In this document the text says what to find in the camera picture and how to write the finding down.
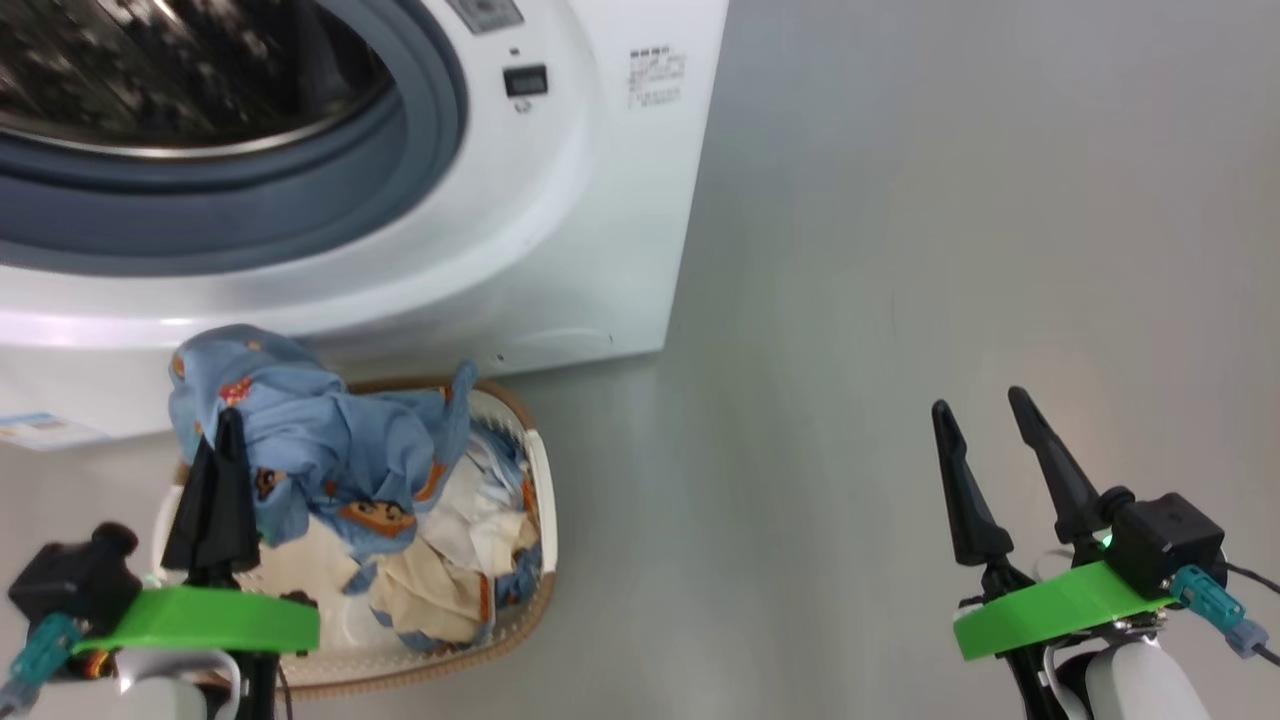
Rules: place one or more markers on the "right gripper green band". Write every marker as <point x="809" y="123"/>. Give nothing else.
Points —
<point x="1060" y="605"/>

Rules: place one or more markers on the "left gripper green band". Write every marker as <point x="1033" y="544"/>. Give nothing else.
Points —
<point x="220" y="622"/>

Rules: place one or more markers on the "blue bear print garment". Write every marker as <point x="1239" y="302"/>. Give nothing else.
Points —
<point x="330" y="440"/>

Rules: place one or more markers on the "cream and blue printed garment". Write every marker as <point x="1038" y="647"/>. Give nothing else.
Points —
<point x="430" y="590"/>

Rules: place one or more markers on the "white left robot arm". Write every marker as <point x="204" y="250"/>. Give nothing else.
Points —
<point x="160" y="695"/>

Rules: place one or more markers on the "white basket with brown rim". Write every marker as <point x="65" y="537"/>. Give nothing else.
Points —
<point x="546" y="500"/>

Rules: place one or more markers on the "white front-load washing machine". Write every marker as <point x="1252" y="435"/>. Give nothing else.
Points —
<point x="560" y="220"/>

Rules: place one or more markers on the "blue energy label sticker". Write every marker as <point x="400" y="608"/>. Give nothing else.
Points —
<point x="45" y="430"/>

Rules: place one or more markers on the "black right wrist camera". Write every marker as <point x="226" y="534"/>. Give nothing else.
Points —
<point x="1165" y="535"/>

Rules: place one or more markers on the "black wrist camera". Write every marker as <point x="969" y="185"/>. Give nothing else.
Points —
<point x="1165" y="535"/>
<point x="70" y="580"/>

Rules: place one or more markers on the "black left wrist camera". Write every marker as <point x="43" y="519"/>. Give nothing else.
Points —
<point x="70" y="580"/>

